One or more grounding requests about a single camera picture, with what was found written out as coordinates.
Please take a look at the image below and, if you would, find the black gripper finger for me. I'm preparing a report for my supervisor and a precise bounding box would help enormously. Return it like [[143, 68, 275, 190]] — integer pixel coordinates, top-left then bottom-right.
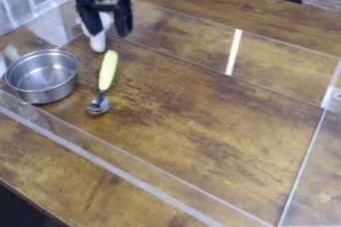
[[114, 2, 134, 38], [76, 4, 104, 36]]

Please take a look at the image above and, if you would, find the green handled metal spoon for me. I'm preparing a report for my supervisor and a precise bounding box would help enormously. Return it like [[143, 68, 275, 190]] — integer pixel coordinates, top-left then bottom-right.
[[87, 50, 119, 114]]

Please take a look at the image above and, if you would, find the white plush toy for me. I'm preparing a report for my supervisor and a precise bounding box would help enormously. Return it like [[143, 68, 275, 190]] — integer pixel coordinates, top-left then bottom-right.
[[76, 12, 114, 53]]

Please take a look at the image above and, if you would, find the small steel pot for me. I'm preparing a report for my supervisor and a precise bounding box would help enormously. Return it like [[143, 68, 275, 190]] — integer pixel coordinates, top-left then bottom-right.
[[4, 48, 80, 105]]

